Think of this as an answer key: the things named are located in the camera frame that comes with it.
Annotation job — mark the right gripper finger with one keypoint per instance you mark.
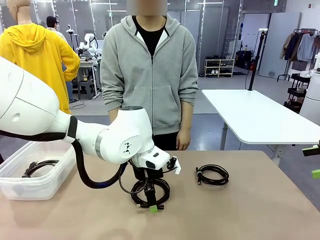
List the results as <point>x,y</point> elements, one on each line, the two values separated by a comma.
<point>316,174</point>
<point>312,151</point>

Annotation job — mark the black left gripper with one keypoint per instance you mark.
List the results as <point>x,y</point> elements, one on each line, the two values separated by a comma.
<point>150,175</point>

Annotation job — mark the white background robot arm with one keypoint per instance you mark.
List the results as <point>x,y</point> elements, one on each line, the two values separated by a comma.
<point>88,42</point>

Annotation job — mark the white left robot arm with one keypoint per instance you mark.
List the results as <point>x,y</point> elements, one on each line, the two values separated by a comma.
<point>130,130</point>

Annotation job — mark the person left forearm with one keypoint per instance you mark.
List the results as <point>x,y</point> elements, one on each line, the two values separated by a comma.
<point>188,107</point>

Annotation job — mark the person right forearm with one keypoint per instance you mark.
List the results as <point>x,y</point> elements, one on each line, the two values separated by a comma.
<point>111,100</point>

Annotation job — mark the person left hand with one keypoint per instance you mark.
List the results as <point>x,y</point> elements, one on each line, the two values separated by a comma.
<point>184,140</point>

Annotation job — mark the person right hand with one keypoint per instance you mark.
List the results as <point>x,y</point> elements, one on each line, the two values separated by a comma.
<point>113,117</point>

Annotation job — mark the person black trousers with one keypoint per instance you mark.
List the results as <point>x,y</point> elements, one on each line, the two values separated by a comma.
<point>165,142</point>

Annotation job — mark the black trolley cart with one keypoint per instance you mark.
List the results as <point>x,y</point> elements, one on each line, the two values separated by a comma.
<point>297,92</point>

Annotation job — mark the white table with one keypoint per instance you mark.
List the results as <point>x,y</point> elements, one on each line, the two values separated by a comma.
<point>250,112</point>

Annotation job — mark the black pole stand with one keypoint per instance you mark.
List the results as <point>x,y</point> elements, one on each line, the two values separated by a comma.
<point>256,62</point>

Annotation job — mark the clothes rack with garments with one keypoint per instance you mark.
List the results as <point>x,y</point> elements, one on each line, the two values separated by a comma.
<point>297,45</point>

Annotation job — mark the person grey zip hoodie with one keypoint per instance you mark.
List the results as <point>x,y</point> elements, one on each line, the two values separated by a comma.
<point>150,87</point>

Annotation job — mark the black bags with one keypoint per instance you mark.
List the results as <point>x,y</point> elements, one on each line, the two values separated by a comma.
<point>243,58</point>

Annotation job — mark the clear plastic storage container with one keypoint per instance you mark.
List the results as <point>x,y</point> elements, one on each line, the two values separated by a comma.
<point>30,187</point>

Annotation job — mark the wooden shoe rack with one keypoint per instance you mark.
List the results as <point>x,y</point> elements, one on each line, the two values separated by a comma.
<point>220,67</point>

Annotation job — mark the grey step stool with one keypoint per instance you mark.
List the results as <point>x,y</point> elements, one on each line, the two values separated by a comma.
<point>85,87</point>

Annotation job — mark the background workbench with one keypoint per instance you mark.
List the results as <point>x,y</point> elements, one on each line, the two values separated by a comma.
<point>87,63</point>

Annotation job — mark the person black t-shirt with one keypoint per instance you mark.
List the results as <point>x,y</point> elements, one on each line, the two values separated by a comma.
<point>150,37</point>

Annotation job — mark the yellow hoodie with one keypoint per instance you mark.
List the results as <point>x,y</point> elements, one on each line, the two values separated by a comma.
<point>37,55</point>

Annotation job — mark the background person with cap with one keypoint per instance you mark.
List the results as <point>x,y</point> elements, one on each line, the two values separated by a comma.
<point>52,21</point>

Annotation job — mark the beige mannequin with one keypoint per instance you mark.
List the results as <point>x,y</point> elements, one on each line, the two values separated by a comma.
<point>21,12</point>

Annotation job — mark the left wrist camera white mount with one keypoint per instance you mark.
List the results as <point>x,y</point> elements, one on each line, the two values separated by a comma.
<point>178,167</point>

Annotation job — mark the background camera stand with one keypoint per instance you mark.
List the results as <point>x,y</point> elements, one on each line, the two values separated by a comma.
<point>70,30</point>

